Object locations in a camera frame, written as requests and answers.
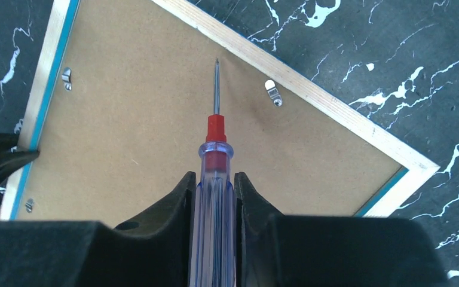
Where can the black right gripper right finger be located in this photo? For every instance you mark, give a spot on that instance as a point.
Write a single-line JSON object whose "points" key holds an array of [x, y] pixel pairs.
{"points": [[299, 250]]}

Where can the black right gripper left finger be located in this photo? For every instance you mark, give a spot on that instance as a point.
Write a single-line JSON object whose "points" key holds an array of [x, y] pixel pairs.
{"points": [[149, 249]]}

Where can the blue red screwdriver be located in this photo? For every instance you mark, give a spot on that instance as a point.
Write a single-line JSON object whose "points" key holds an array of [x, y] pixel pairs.
{"points": [[213, 233]]}

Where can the brown frame backing board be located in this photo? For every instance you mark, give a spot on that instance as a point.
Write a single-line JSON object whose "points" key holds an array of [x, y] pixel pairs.
{"points": [[133, 121]]}

